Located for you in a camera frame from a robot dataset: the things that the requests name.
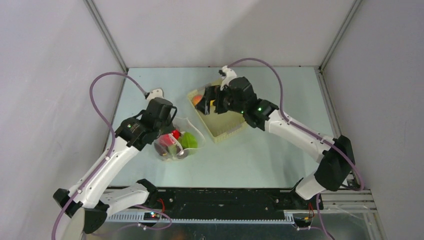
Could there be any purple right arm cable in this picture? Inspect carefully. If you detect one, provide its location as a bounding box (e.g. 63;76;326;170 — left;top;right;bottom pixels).
227;57;365;240

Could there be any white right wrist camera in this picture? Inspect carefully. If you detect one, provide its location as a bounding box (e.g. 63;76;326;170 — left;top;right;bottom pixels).
218;65;238;90

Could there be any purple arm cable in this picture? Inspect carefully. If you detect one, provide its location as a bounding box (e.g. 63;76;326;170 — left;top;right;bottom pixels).
227;57;365;240
51;72;148;240

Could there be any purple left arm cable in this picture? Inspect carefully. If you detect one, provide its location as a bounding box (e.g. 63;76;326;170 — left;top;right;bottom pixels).
51;72;148;240

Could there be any pale yellow perforated basket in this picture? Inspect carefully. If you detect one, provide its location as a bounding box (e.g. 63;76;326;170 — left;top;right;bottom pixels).
187;79;248;143

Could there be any green leaf vegetable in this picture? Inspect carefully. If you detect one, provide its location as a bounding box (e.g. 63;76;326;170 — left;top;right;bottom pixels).
178;132;198;149

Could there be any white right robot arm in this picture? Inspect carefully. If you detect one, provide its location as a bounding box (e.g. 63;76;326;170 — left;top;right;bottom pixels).
195;77;355;209

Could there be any orange peach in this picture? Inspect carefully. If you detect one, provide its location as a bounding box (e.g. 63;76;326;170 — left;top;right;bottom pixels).
191;94;203;107

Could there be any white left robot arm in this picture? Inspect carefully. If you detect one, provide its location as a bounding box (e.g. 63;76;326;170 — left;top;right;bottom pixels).
53;97;177;234

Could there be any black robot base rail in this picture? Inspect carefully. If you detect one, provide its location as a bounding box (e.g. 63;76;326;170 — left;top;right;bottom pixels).
137;179;324;221

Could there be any aluminium frame rail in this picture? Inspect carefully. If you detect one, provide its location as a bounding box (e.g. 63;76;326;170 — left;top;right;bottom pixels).
314;66;377;214

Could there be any clear dotted zip bag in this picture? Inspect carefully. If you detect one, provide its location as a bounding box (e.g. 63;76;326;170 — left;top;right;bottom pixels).
153;117;206;161

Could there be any red bell pepper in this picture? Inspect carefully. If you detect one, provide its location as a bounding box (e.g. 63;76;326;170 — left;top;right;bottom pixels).
158;130;181;147

